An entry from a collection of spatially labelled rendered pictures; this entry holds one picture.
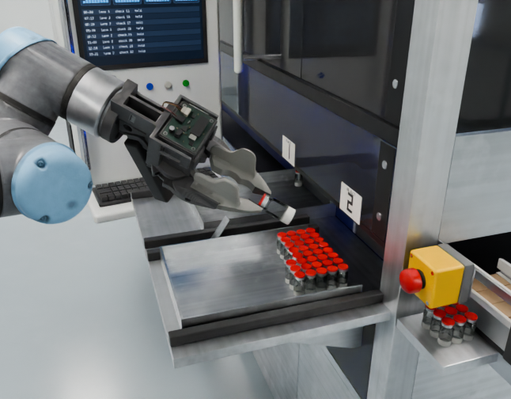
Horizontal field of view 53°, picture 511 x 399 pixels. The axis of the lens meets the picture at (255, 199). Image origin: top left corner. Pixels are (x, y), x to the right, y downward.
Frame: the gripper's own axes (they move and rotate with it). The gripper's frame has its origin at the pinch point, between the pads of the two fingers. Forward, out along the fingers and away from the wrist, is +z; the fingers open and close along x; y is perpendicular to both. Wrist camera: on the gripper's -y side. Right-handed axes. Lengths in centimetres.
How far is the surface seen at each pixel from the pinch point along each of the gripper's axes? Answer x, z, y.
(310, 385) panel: 2, 40, -83
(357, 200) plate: 24.8, 18.6, -25.9
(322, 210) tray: 35, 18, -52
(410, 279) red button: 7.8, 27.8, -12.4
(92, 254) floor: 42, -58, -228
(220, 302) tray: -3.1, 4.5, -36.5
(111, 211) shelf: 20, -33, -86
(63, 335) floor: -6, -40, -183
